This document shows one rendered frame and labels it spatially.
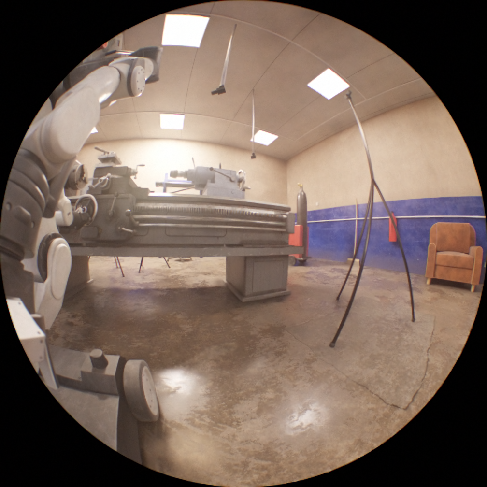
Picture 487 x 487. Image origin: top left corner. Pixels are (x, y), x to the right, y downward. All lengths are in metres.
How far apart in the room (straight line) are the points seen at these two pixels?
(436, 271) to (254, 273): 2.47
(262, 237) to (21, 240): 1.39
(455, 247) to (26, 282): 3.28
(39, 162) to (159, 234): 1.10
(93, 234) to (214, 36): 2.91
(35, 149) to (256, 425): 0.69
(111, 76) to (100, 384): 0.63
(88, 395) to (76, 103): 0.54
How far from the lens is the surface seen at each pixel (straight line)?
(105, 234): 1.17
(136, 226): 1.16
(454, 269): 2.76
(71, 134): 0.22
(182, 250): 1.05
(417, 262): 3.51
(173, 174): 1.51
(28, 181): 0.19
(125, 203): 1.13
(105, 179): 1.15
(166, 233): 1.22
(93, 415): 0.48
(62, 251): 0.50
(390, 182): 3.78
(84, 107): 0.24
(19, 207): 0.17
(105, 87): 0.35
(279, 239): 1.50
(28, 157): 0.21
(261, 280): 1.40
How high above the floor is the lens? 0.54
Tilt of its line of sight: 3 degrees down
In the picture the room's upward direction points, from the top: 1 degrees clockwise
